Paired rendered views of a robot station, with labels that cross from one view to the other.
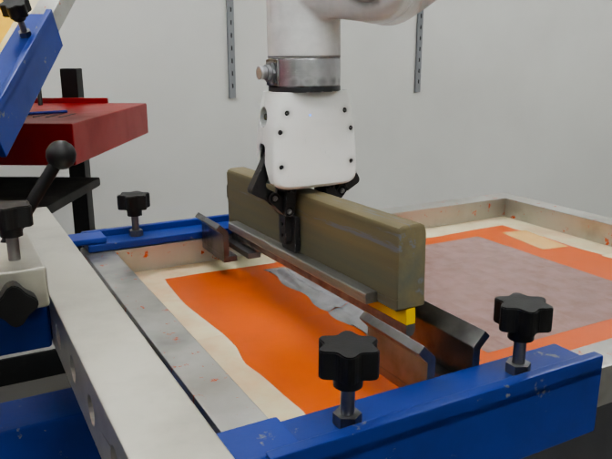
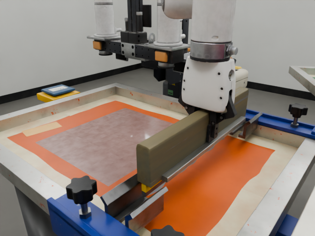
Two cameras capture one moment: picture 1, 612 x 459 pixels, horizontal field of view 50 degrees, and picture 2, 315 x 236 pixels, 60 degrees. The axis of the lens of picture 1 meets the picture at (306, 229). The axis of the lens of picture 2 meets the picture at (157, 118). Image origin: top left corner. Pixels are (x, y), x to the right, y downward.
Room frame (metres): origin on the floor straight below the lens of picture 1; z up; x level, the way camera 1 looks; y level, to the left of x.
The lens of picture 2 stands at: (0.99, 0.45, 1.31)
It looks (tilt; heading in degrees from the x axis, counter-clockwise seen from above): 23 degrees down; 248
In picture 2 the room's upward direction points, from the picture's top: straight up
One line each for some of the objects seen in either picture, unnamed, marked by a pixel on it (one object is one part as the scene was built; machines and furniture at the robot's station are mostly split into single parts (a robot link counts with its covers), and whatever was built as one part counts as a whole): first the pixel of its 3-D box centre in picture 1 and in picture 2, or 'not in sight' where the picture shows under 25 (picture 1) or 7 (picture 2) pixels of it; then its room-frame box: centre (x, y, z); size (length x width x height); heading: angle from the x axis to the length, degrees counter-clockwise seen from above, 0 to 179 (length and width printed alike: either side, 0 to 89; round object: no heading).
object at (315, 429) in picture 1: (436, 426); (262, 127); (0.44, -0.10, 0.98); 0.30 x 0.05 x 0.07; 119
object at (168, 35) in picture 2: not in sight; (170, 25); (0.49, -0.66, 1.21); 0.16 x 0.13 x 0.15; 25
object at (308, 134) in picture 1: (304, 131); (207, 79); (0.70, 0.00, 1.17); 0.10 x 0.08 x 0.11; 119
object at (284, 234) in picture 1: (280, 221); (217, 127); (0.69, 0.03, 1.07); 0.03 x 0.03 x 0.07; 29
